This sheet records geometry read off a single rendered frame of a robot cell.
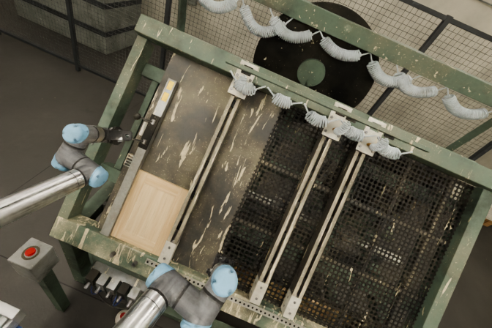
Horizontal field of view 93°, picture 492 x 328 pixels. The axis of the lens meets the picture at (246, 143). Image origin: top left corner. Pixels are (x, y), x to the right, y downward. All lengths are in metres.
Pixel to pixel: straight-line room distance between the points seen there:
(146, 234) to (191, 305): 0.81
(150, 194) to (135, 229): 0.22
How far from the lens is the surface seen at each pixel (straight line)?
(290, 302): 1.56
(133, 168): 1.45
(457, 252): 1.87
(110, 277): 1.69
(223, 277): 0.75
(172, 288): 0.79
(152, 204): 1.47
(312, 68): 1.63
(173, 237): 1.46
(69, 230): 1.68
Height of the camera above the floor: 2.33
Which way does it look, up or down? 39 degrees down
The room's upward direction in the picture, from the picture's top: 24 degrees clockwise
